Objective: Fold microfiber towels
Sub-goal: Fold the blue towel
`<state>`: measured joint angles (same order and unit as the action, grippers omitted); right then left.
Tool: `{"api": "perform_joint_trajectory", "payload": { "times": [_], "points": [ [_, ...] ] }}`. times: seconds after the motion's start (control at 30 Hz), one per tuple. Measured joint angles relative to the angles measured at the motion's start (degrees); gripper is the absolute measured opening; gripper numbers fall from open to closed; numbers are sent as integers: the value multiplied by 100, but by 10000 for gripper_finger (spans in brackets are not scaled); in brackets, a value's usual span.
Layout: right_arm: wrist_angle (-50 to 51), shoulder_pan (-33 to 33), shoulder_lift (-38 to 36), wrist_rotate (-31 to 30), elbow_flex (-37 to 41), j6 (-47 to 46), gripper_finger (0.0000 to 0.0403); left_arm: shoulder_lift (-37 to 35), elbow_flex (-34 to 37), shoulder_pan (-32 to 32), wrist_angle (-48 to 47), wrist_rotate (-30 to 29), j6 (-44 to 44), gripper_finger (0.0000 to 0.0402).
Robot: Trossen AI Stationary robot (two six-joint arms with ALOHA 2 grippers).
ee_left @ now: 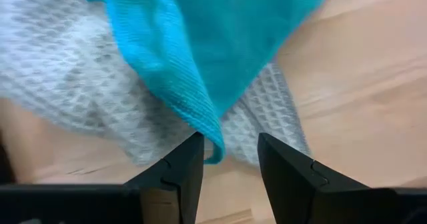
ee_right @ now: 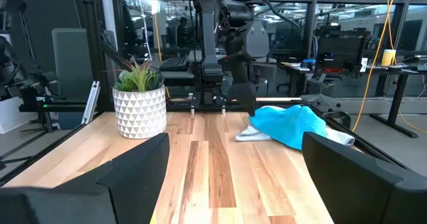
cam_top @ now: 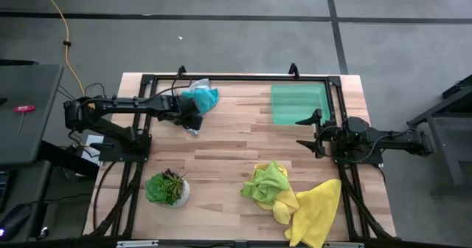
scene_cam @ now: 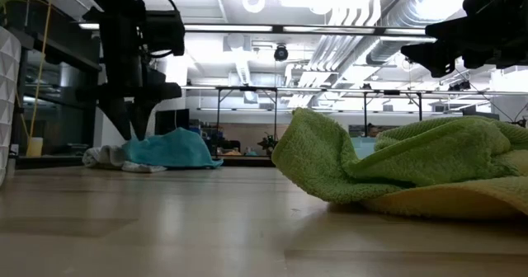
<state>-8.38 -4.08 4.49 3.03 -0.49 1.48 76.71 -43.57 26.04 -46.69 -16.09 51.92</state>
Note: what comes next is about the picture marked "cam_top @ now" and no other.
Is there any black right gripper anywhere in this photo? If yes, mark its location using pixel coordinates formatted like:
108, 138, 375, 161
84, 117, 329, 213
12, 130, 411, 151
295, 108, 346, 159

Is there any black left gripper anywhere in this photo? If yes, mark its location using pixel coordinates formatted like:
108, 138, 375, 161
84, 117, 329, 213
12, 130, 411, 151
159, 94, 204, 131

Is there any teal microfiber towel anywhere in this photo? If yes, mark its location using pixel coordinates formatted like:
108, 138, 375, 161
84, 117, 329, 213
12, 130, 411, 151
181, 87, 220, 115

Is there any green microfiber towel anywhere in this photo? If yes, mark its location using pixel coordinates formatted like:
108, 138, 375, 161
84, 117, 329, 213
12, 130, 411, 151
240, 160, 291, 205

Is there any yellow microfiber towel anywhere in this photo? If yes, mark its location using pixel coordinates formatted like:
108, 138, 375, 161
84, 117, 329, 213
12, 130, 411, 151
252, 162, 301, 226
283, 178, 343, 248

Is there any translucent teal plastic bin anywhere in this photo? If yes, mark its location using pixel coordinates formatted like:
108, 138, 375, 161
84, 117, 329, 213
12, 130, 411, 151
271, 82, 332, 126

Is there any green succulent plant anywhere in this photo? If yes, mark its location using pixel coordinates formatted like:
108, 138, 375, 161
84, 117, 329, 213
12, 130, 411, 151
144, 168, 189, 206

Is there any white faceted plant pot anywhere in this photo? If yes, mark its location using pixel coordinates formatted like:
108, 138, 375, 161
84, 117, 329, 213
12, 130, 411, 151
154, 177, 192, 209

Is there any white paper sheet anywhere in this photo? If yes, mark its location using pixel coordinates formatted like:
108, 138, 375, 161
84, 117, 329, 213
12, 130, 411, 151
79, 134, 106, 166

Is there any black metal cart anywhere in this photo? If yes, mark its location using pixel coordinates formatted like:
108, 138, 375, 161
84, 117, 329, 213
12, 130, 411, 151
406, 74, 472, 197

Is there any dark grey side desk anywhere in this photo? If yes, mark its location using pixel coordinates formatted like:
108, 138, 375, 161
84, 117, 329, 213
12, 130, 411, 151
0, 63, 65, 168

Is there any black computer mouse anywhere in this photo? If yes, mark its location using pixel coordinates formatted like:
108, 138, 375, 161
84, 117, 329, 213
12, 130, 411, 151
0, 202, 34, 241

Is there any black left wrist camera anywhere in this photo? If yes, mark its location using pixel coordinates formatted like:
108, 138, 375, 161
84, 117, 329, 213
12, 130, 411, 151
179, 94, 203, 116

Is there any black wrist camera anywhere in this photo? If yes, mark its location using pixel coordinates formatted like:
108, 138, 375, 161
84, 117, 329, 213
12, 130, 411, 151
342, 116, 371, 140
179, 94, 203, 116

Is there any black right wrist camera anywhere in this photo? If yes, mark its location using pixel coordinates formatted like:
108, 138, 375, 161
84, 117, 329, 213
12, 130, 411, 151
342, 116, 371, 140

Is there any black metal table frame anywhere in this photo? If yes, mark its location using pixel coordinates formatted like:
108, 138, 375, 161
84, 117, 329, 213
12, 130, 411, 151
83, 62, 398, 241

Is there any silver metal table bracket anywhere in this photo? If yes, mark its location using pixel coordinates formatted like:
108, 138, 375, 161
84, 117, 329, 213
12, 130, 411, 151
116, 239, 159, 248
322, 241, 365, 248

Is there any black floor cable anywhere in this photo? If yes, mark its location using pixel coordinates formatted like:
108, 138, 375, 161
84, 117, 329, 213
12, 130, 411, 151
91, 161, 119, 231

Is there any yellow extension cable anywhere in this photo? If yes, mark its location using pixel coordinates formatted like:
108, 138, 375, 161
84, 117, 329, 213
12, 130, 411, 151
35, 0, 87, 97

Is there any red-handled hex key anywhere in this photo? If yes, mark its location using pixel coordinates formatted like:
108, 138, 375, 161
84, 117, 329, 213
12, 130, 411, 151
13, 105, 37, 135

